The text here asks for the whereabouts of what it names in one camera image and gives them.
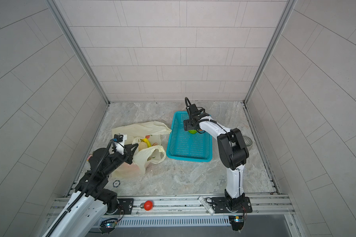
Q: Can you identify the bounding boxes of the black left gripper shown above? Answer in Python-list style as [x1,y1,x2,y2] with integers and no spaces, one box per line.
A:
[101,143,139,177]

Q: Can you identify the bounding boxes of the translucent cream plastic bag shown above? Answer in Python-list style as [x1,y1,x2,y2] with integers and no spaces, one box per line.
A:
[111,121,172,178]

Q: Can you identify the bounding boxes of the yellow banana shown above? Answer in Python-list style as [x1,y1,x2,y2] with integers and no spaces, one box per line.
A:
[142,138,152,148]

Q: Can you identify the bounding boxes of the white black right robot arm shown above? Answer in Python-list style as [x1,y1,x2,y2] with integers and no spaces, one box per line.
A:
[184,97,252,213]

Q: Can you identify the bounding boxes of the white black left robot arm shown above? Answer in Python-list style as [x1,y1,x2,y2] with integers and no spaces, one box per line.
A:
[44,134,138,237]

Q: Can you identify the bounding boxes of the teal plastic basket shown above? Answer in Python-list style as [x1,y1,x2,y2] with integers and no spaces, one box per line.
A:
[167,111,213,162]

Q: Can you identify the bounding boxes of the red emergency stop button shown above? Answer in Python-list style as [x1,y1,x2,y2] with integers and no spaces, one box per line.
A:
[140,200,154,211]

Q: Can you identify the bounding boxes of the left circuit board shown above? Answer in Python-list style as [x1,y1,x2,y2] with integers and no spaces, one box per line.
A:
[99,218,119,235]

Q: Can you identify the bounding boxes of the circuit board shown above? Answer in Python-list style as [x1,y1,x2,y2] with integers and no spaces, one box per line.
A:
[228,215,245,231]
[99,218,119,235]

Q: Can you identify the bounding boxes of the ventilation grille strip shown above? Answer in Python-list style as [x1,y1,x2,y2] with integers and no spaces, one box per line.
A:
[117,216,231,228]

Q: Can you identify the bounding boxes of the right circuit board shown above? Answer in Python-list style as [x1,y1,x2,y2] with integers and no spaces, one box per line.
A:
[228,215,245,231]

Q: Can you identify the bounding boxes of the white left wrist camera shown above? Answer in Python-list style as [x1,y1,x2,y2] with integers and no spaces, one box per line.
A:
[112,134,127,155]

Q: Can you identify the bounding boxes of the white label block on rail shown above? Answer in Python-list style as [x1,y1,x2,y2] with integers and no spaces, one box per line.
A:
[198,196,215,215]

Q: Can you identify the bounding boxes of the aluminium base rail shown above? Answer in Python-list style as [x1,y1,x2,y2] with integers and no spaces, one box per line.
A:
[48,194,296,221]

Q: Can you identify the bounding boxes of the aluminium corner post right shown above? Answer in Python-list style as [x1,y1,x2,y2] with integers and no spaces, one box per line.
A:
[244,0,297,105]

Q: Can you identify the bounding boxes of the aluminium corner post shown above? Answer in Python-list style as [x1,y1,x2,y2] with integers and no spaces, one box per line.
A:
[46,0,110,105]
[244,0,297,105]

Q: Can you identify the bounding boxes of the aluminium corner post left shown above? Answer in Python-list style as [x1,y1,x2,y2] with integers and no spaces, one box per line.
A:
[46,0,110,105]

